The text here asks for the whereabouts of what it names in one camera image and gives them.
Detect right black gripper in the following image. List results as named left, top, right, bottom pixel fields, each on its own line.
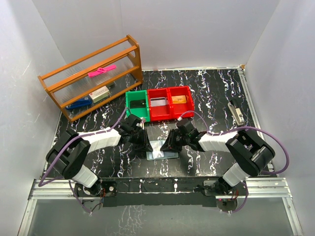
left=160, top=129, right=189, bottom=152

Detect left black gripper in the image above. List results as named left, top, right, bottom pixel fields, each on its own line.
left=129, top=128, right=153, bottom=152

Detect green card holder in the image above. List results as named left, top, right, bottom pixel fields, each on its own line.
left=146, top=140, right=179, bottom=161

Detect silver credit card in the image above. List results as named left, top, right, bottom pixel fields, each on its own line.
left=150, top=97, right=168, bottom=107

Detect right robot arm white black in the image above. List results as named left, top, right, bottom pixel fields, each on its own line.
left=160, top=119, right=275, bottom=195

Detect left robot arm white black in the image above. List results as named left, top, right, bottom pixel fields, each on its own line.
left=46, top=115, right=153, bottom=196

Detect orange card in bin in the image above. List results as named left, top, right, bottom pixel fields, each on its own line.
left=171, top=95, right=187, bottom=104

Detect black card in bin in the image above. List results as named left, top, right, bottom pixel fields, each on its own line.
left=129, top=99, right=146, bottom=109

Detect green plastic bin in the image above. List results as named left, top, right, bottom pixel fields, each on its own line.
left=126, top=90, right=151, bottom=122

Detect middle red plastic bin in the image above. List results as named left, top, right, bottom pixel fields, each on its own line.
left=147, top=88, right=171, bottom=121

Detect red plastic bin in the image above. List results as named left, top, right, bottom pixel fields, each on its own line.
left=167, top=86, right=194, bottom=119
left=147, top=88, right=171, bottom=121

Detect right red plastic bin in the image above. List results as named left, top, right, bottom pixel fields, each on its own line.
left=167, top=86, right=194, bottom=119

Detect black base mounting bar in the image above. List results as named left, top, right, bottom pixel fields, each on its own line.
left=73, top=177, right=249, bottom=208

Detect black grey stapler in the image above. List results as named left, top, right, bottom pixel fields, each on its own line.
left=227, top=98, right=245, bottom=126

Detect white red box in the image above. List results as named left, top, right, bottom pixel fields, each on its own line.
left=89, top=86, right=110, bottom=103

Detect blue stapler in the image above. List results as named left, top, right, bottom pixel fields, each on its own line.
left=65, top=97, right=93, bottom=110

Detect pink plastic clip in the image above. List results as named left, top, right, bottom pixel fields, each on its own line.
left=88, top=65, right=117, bottom=78

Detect wooden shelf rack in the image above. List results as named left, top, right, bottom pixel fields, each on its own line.
left=38, top=35, right=143, bottom=122

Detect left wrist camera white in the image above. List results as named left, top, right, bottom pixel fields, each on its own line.
left=140, top=118, right=146, bottom=129

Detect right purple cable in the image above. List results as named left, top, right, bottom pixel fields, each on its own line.
left=178, top=111, right=291, bottom=213

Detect purple cable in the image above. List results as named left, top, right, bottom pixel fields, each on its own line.
left=38, top=107, right=130, bottom=214
left=178, top=111, right=291, bottom=213

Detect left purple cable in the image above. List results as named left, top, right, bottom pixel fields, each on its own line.
left=38, top=107, right=130, bottom=214

